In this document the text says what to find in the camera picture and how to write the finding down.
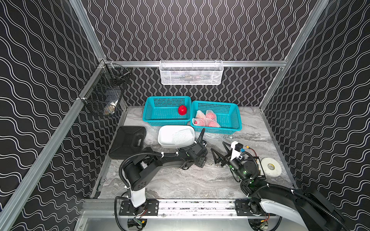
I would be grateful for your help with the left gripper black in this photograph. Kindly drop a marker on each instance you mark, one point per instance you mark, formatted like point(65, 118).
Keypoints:
point(201, 151)

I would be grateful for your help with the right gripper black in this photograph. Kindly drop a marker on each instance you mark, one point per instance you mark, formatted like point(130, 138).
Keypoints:
point(227, 160)

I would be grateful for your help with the white foam net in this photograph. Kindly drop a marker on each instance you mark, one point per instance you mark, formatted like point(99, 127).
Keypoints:
point(183, 134)
point(183, 142)

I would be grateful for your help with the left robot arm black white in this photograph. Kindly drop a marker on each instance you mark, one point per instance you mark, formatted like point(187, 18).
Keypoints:
point(139, 169)

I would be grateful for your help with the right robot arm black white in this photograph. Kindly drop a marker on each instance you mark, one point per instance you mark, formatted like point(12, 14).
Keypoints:
point(310, 209)

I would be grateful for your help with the white plastic tray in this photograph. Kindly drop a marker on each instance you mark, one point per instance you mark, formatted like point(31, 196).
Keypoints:
point(166, 133)

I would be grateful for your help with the netted apple back right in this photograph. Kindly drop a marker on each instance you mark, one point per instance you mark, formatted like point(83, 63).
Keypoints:
point(211, 115)

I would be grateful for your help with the right teal plastic basket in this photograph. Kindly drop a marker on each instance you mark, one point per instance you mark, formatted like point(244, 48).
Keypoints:
point(228, 116)

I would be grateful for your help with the teal plastic basket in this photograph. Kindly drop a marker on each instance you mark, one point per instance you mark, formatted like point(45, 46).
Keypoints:
point(163, 110)
point(228, 116)

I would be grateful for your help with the white tape roll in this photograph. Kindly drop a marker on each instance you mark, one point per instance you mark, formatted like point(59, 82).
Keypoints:
point(271, 167)

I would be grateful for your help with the left teal plastic basket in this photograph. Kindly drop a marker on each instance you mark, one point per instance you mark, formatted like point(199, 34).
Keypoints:
point(163, 110)

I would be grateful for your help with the black plastic tool case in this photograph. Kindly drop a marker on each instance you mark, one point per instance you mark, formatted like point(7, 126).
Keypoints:
point(129, 140)

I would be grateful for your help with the object in black basket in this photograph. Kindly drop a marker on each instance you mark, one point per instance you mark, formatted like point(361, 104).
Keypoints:
point(110, 108)

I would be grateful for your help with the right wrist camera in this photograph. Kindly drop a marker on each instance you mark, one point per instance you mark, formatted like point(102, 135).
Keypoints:
point(237, 150)

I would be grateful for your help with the white wire wall basket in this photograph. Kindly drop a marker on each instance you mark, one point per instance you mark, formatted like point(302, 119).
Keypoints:
point(191, 72)

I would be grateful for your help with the black wire wall basket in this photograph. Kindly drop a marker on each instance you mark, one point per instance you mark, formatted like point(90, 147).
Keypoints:
point(108, 87)

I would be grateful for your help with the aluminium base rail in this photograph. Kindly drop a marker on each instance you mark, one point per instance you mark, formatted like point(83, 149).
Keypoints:
point(188, 208)

